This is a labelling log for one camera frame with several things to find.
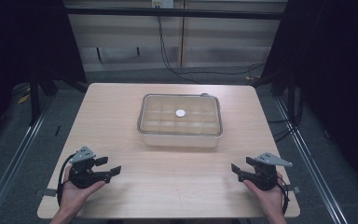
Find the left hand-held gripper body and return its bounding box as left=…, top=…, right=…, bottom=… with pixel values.
left=69, top=146, right=111, bottom=189

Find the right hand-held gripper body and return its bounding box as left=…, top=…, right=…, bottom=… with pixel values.
left=239, top=152, right=293, bottom=191

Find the white storage box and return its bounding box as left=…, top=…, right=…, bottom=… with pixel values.
left=136, top=92, right=224, bottom=148

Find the clear box lid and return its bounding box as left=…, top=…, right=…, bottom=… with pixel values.
left=137, top=92, right=224, bottom=138

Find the person's left hand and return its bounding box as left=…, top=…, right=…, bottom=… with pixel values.
left=59, top=166, right=106, bottom=216

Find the person's right hand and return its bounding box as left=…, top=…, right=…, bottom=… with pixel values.
left=242, top=172, right=286, bottom=217

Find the black stand leg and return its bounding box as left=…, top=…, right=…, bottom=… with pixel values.
left=28, top=73, right=41, bottom=126

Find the yellow object on floor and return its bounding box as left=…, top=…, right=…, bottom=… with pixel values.
left=17, top=92, right=31, bottom=105

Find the black curtain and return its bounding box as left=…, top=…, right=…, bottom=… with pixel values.
left=260, top=0, right=358, bottom=197
left=0, top=0, right=88, bottom=147

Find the black horizontal bar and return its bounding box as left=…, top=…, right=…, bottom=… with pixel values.
left=64, top=6, right=283, bottom=21

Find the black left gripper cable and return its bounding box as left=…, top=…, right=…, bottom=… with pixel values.
left=56, top=153, right=76, bottom=207

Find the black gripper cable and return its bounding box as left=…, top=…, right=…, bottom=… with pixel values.
left=276, top=174, right=291, bottom=217
left=56, top=153, right=76, bottom=207

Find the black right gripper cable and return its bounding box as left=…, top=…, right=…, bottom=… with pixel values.
left=276, top=174, right=291, bottom=217

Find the grey metal table bracket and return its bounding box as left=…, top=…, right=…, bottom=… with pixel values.
left=283, top=185, right=301, bottom=194
left=34, top=188, right=58, bottom=198

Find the bundle of black floor cables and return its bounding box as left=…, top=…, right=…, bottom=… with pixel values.
left=267, top=92, right=304, bottom=144

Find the metal floor rail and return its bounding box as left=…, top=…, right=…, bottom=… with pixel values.
left=0, top=97, right=55, bottom=224
left=274, top=96, right=351, bottom=224

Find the black floor cable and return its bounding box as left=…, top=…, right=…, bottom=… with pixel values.
left=180, top=62, right=267, bottom=77

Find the black hanging wall cable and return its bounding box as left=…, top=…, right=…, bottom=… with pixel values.
left=156, top=14, right=203, bottom=86

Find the white wall socket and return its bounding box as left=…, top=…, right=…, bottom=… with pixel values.
left=151, top=0, right=175, bottom=9

